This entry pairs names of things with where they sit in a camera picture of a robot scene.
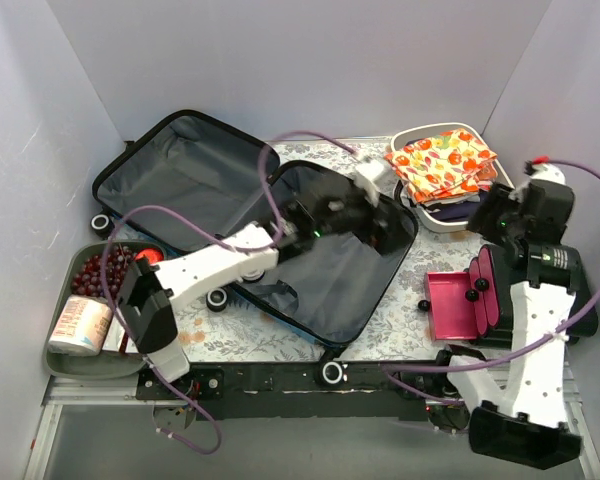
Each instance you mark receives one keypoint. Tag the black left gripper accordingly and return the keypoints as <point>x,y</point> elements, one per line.
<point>368,211</point>

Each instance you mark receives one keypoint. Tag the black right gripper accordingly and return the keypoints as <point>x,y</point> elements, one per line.
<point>487,214</point>

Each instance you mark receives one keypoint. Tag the dark purple garment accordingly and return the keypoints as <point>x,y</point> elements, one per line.
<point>456,212</point>

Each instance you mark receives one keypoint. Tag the orange floral cloth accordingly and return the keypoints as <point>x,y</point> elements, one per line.
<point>448,167</point>

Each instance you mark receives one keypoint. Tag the blue fish-print suitcase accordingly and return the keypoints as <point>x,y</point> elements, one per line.
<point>130,186</point>

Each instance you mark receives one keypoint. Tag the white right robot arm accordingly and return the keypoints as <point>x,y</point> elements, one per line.
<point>525,280</point>

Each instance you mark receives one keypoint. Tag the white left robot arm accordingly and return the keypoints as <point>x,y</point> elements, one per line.
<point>151,294</point>

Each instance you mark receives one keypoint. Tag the cream plastic basin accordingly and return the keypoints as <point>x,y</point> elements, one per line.
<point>407,136</point>

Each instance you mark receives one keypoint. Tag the floral fern table mat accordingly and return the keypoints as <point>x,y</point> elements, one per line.
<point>405,320</point>

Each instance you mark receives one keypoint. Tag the red apple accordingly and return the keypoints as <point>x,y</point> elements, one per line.
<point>151,255</point>

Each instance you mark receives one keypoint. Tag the dark red grape bunch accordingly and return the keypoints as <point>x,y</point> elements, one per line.
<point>87,281</point>

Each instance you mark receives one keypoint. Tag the white small box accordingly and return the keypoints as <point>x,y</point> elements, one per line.
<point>116,338</point>

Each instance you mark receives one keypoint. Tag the dark green tray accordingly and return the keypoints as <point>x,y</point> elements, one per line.
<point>105,365</point>

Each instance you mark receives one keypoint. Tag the pink patterned packet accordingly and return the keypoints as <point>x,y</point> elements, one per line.
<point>81,327</point>

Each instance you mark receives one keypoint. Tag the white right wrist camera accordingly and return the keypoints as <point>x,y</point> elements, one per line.
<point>542,169</point>

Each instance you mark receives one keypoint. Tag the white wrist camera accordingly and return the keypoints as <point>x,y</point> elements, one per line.
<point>542,169</point>
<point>367,173</point>

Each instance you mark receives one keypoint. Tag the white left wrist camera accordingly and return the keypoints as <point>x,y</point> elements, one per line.
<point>367,173</point>

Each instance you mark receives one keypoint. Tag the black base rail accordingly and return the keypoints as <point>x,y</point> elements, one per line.
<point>294,390</point>

